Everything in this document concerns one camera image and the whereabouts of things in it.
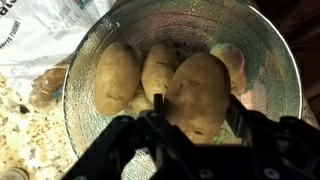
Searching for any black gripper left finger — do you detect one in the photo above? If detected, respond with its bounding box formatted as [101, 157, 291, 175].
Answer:
[61, 93, 201, 180]

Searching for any large brown potato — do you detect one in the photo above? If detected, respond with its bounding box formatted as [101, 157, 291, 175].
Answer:
[164, 51, 232, 145]

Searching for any blue white plastic potato bag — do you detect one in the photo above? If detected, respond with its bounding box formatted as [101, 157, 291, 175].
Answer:
[0, 0, 118, 108]

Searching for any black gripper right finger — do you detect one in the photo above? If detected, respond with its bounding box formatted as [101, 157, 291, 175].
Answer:
[225, 94, 320, 180]

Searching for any clear glass bowl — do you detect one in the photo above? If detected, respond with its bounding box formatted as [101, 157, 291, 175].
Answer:
[62, 0, 304, 180]

